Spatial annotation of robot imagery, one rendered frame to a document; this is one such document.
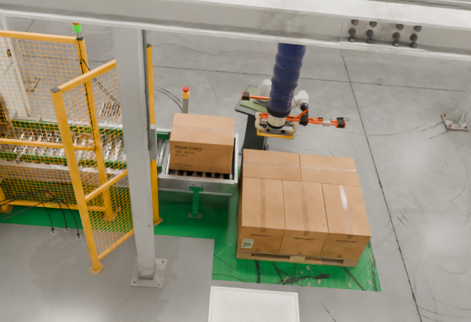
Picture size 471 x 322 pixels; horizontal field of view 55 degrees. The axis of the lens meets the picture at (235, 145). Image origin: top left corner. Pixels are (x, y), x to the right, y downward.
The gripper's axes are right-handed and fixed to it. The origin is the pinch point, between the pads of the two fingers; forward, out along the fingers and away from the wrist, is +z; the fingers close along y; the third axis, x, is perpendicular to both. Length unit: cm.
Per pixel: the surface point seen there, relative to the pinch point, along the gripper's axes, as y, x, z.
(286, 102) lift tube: -25.2, 22.8, 8.7
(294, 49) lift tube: -80, 26, 11
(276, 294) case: 18, 29, 168
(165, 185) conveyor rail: 71, 127, 35
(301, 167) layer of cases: 65, -9, -1
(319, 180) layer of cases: 65, -26, 15
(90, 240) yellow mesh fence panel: 70, 180, 106
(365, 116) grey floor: 120, -120, -164
